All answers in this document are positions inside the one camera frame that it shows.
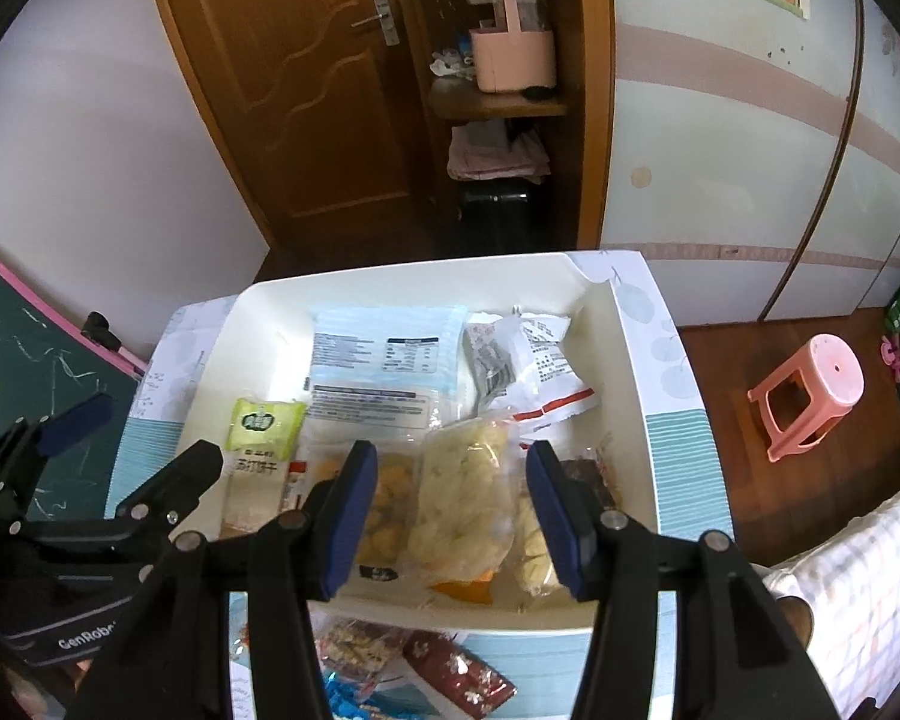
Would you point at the clear packet of beige cookies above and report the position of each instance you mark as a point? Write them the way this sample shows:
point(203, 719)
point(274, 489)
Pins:
point(532, 562)

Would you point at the checked blanket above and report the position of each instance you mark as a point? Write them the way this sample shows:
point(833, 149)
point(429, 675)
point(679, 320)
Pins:
point(877, 585)

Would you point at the pink toy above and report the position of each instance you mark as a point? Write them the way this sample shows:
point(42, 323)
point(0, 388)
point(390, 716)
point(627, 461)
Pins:
point(898, 356)

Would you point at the folded pink cloth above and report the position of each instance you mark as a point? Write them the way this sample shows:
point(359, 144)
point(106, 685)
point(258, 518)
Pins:
point(495, 154)

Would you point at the white plastic tray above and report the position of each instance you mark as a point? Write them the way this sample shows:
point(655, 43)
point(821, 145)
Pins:
point(270, 315)

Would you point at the pale blue snack packet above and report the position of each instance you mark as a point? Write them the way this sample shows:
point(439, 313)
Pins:
point(382, 390)

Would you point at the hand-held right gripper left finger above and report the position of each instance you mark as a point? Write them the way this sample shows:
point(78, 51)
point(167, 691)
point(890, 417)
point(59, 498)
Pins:
point(352, 521)

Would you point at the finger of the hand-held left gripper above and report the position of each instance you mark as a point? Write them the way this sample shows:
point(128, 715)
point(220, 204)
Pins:
point(176, 476)
point(75, 424)

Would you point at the green chalkboard with pink frame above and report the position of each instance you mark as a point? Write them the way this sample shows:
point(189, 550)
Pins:
point(30, 360)

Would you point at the green label cracker packet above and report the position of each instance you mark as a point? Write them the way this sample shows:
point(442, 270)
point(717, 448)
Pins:
point(262, 457)

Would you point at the peanut candy packet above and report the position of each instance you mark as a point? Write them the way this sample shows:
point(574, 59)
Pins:
point(360, 645)

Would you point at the clear packet of orange cookies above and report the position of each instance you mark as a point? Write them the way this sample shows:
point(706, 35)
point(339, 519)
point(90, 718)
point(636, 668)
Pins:
point(390, 514)

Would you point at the white red-striped snack packet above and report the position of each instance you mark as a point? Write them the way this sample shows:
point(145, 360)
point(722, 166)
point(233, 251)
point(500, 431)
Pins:
point(544, 367)

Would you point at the brown wooden shelf unit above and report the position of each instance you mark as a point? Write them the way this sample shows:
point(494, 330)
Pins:
point(596, 127)

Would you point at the dark brown snack packet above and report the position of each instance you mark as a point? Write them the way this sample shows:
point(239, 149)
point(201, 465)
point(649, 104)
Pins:
point(589, 484)

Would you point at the bright blue snack packet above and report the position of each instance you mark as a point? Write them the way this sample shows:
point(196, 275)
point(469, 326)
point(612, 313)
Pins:
point(352, 701)

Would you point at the pale floral wardrobe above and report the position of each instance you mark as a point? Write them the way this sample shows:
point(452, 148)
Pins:
point(720, 165)

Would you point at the clear packet of pale snacks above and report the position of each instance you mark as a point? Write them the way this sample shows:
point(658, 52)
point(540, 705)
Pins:
point(457, 499)

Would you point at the pink plastic stool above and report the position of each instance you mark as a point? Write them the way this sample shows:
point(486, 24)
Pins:
point(832, 375)

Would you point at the small white shelf items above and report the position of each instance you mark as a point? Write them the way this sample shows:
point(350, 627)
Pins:
point(450, 60)

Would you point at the brown wooden door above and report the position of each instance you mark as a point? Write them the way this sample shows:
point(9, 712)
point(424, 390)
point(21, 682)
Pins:
point(270, 90)

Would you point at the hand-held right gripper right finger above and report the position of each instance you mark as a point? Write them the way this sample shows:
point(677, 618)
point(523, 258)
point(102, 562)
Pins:
point(562, 529)

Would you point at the dark red snack packet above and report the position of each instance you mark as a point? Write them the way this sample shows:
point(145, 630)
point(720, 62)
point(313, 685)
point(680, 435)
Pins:
point(461, 671)

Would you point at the black bin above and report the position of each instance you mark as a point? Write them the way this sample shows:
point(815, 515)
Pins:
point(499, 214)

